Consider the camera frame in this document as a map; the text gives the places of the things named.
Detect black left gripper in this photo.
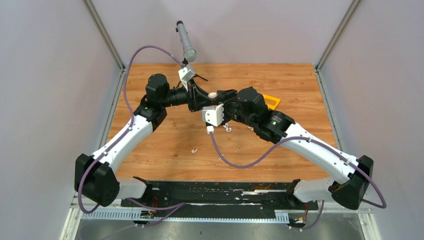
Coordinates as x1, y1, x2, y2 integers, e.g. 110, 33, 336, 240
161, 78, 215, 113

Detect white gold-trimmed earbud case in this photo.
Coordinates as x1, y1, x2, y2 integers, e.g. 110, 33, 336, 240
207, 92, 218, 99

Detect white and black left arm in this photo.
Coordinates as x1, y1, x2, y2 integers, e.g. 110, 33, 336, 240
74, 73, 223, 213

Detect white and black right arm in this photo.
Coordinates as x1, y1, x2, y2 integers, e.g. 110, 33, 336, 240
207, 87, 374, 210

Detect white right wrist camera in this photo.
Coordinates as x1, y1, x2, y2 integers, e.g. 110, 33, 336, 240
201, 103, 224, 127

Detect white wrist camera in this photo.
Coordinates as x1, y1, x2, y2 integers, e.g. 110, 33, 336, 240
178, 64, 196, 84
201, 103, 224, 127

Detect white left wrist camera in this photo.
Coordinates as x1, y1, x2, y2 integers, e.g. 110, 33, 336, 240
178, 64, 196, 84

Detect yellow triangular plastic frame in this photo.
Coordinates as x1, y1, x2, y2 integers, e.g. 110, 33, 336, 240
262, 94, 281, 110

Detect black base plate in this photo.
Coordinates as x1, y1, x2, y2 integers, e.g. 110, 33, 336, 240
121, 181, 319, 217

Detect white cable duct strip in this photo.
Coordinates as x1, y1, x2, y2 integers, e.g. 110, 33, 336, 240
81, 208, 290, 224

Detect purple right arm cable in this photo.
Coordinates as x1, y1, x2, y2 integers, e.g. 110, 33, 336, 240
208, 127, 388, 231

